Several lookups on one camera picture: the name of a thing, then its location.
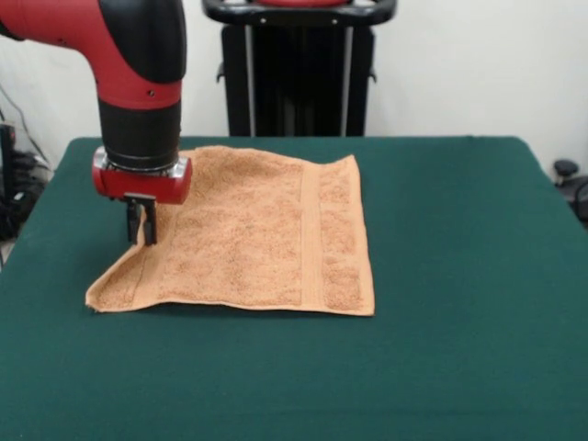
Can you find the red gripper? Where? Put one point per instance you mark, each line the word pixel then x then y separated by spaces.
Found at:
pixel 138 186

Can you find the orange terry towel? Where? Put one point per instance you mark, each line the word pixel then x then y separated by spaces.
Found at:
pixel 257 239

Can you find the red robot base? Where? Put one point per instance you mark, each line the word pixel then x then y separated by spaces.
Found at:
pixel 298 2

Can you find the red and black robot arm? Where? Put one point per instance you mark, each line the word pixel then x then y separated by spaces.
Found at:
pixel 133 69

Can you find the dark green table cloth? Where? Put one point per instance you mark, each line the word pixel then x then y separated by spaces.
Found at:
pixel 138 367

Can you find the black equipment box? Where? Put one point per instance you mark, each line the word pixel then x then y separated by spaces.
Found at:
pixel 7 161

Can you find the black chair base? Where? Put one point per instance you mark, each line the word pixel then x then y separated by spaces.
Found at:
pixel 572 184

